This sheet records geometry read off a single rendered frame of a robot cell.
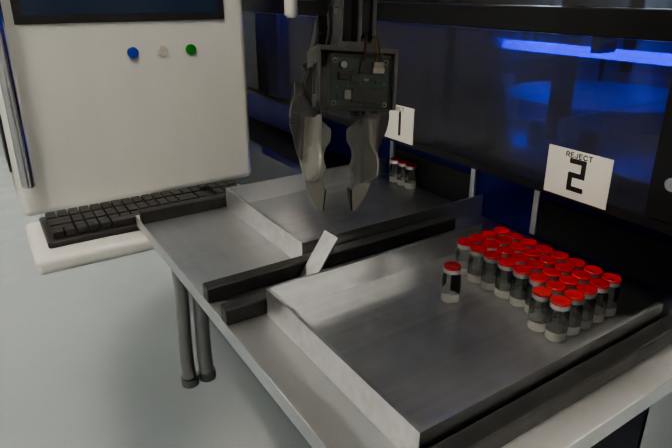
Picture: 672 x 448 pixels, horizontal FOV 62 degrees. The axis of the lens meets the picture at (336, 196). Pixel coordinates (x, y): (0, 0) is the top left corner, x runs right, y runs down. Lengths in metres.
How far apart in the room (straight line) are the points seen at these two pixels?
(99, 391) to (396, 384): 1.61
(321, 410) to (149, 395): 1.50
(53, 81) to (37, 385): 1.24
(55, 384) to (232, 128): 1.18
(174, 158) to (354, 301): 0.72
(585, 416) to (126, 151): 1.00
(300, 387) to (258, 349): 0.08
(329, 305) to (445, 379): 0.17
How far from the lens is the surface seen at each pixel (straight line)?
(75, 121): 1.23
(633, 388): 0.61
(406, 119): 0.92
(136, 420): 1.92
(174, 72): 1.26
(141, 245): 1.08
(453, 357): 0.59
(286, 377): 0.56
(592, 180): 0.71
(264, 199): 0.99
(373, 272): 0.71
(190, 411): 1.91
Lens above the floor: 1.23
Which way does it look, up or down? 20 degrees down
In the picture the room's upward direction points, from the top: straight up
